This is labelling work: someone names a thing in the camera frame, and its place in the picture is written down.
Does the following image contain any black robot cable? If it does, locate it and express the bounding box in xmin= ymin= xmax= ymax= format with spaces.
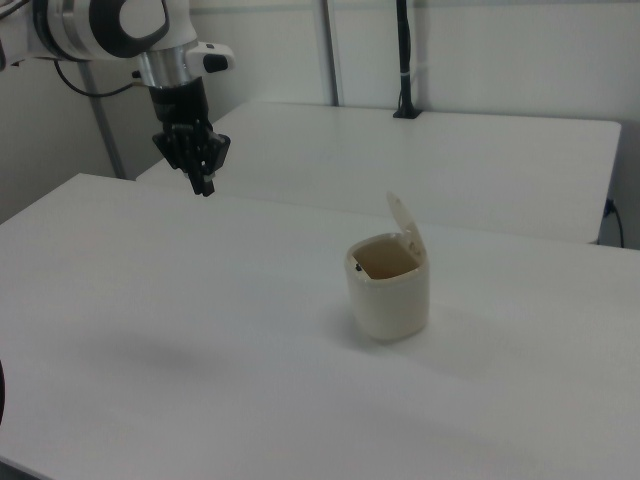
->
xmin=52 ymin=58 xmax=147 ymax=98

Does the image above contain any grey metal frame post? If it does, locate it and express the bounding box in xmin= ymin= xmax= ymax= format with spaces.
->
xmin=320 ymin=0 xmax=346 ymax=107
xmin=75 ymin=60 xmax=126 ymax=180

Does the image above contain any black pole with clamp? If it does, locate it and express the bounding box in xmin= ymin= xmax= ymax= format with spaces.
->
xmin=392 ymin=0 xmax=421 ymax=120

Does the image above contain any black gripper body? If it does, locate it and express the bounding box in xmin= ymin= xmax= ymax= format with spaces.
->
xmin=148 ymin=76 xmax=232 ymax=177

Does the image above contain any cream mini trash bin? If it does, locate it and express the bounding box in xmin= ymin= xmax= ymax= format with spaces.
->
xmin=344 ymin=190 xmax=431 ymax=342

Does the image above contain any black wall cable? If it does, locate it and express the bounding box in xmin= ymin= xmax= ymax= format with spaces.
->
xmin=603 ymin=198 xmax=626 ymax=248

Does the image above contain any white rear table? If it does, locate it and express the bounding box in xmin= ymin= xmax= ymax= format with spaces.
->
xmin=135 ymin=101 xmax=623 ymax=245

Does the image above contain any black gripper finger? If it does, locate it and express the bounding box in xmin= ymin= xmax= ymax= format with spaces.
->
xmin=183 ymin=158 xmax=207 ymax=197
xmin=199 ymin=158 xmax=217 ymax=197

